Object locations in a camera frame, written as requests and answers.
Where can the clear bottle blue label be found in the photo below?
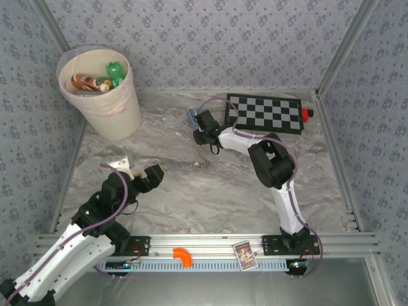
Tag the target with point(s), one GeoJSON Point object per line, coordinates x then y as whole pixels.
{"type": "Point", "coordinates": [191, 116]}

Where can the brown plastic bottle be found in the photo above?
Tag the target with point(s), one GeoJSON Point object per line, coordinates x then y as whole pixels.
{"type": "Point", "coordinates": [83, 82]}

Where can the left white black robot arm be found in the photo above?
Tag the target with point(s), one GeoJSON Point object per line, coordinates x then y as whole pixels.
{"type": "Point", "coordinates": [73, 255]}

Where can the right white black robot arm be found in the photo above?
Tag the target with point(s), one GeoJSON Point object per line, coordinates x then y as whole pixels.
{"type": "Point", "coordinates": [287, 207]}

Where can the beige waste bin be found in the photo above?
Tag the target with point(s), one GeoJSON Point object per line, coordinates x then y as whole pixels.
{"type": "Point", "coordinates": [111, 114]}

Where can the black grey checkerboard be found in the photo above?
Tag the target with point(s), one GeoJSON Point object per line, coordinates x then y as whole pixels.
{"type": "Point", "coordinates": [264, 113]}

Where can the small circuit board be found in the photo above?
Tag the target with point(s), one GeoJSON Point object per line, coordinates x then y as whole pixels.
{"type": "Point", "coordinates": [298, 265]}
{"type": "Point", "coordinates": [122, 265]}

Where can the red black block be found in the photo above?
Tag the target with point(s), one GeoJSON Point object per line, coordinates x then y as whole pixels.
{"type": "Point", "coordinates": [306, 115]}

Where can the printed picture card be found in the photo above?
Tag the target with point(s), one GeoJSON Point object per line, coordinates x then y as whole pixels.
{"type": "Point", "coordinates": [245, 256]}

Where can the steel lower shelf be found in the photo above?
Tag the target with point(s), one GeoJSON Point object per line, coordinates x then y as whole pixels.
{"type": "Point", "coordinates": [207, 290]}

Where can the left arm white camera box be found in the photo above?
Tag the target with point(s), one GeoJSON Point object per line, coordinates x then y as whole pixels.
{"type": "Point", "coordinates": [122, 165]}

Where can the aluminium back rail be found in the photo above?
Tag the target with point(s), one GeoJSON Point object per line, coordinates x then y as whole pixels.
{"type": "Point", "coordinates": [255, 91]}

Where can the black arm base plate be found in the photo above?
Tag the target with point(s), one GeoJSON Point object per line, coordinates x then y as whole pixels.
{"type": "Point", "coordinates": [271, 245]}
{"type": "Point", "coordinates": [143, 247]}

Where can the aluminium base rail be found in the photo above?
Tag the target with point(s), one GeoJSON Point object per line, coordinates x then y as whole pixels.
{"type": "Point", "coordinates": [207, 245]}

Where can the aluminium frame post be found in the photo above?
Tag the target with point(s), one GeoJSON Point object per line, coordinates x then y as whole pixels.
{"type": "Point", "coordinates": [344, 48]}
{"type": "Point", "coordinates": [53, 25]}

